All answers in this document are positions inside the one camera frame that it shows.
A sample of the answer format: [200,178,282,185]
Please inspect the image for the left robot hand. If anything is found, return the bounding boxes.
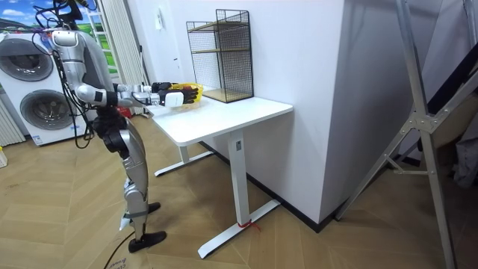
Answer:
[150,81,174,93]

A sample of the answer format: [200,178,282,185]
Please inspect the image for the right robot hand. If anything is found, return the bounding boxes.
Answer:
[158,87,200,110]

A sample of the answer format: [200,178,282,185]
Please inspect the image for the yellow plastic basket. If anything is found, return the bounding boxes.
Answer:
[170,82,205,111]

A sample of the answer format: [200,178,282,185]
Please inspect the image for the white standing desk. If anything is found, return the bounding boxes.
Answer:
[146,95,294,260]

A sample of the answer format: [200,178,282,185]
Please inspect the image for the white curtain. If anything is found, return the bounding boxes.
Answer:
[99,0,151,117]

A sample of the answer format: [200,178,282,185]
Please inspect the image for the robot legs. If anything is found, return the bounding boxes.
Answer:
[92,108,168,254]

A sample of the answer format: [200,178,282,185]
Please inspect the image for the robot body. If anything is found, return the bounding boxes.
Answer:
[31,0,117,150]

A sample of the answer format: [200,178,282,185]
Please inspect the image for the white washing machine tower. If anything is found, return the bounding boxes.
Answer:
[0,32,95,147]

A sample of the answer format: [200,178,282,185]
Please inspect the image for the red ribbon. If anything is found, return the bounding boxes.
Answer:
[237,219,262,232]

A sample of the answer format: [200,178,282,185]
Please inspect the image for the white pleated panel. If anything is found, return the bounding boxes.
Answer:
[0,97,26,147]

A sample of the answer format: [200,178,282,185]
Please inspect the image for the black wire shelf rack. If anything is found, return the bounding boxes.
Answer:
[185,8,255,104]

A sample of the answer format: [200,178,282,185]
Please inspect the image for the cable bundle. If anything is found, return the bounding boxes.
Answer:
[32,0,99,23]

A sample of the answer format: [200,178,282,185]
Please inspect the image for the black floor cable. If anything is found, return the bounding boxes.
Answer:
[102,230,136,269]

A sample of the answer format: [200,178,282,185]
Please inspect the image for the landscape wall poster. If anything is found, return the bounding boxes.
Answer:
[0,0,120,75]

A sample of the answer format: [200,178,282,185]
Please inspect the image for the silver metal frame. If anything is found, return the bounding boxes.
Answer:
[335,0,478,269]

